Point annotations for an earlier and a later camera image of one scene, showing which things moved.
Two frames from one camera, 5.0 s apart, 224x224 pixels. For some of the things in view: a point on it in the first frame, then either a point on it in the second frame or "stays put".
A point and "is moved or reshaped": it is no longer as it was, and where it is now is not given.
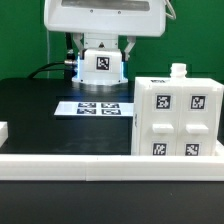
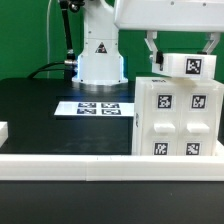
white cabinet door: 198,130 stays put
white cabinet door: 159,125 stays put
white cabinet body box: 177,115 stays put
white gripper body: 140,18 to 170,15
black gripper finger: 79,44 to 150,41
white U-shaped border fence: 109,168 stays put
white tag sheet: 74,108 stays put
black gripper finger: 131,42 to 214,38
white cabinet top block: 101,67 is moved or reshaped
